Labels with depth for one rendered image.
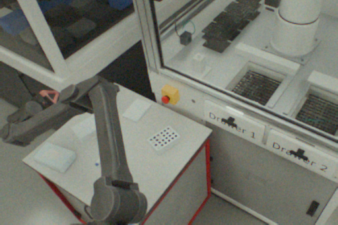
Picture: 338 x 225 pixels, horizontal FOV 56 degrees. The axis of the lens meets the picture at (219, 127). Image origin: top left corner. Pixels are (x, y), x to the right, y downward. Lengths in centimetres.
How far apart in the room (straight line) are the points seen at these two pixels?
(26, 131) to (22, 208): 130
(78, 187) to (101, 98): 61
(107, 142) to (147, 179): 57
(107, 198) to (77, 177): 74
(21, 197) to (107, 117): 170
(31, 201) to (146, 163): 120
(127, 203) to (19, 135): 60
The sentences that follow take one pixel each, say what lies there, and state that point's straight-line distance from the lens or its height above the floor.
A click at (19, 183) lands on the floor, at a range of 258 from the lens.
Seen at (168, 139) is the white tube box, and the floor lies 80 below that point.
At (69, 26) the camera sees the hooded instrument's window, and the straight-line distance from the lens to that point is 163.
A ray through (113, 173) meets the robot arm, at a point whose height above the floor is 129.
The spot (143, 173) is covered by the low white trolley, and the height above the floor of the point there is 76.
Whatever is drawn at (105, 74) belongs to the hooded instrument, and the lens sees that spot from 189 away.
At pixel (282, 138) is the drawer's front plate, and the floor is 92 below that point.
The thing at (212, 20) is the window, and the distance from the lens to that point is 114.
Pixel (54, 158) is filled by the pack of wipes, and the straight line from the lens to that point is 150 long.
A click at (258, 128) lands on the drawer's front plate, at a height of 91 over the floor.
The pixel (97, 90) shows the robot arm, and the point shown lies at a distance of 93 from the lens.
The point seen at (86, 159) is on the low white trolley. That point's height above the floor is 76.
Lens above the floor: 192
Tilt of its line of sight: 51 degrees down
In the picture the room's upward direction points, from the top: 1 degrees clockwise
